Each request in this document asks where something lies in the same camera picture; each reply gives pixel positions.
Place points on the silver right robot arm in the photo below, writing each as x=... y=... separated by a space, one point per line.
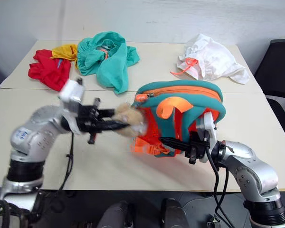
x=249 y=164

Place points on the dark grey rounded shape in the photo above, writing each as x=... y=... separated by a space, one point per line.
x=116 y=215
x=174 y=213

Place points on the black chair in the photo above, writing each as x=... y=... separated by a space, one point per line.
x=279 y=71

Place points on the orange and teal backpack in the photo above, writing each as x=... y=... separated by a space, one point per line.
x=180 y=99

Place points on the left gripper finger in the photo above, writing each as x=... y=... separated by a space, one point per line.
x=108 y=112
x=111 y=125

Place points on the beige fluffy plush toy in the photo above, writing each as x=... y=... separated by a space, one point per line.
x=130 y=118

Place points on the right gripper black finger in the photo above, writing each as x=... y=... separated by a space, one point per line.
x=175 y=142

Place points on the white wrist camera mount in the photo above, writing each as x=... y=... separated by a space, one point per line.
x=209 y=128
x=71 y=91

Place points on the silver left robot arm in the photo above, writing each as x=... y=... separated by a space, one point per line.
x=35 y=133

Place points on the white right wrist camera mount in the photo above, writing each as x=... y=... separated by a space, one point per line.
x=209 y=128

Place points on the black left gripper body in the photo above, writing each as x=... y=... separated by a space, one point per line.
x=85 y=118

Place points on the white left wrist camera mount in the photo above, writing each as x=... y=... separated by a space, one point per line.
x=71 y=91

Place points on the red garment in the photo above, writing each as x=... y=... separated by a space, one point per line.
x=51 y=71

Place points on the yellow garment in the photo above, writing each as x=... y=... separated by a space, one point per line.
x=65 y=52

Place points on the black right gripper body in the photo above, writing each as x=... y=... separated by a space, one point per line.
x=196 y=148

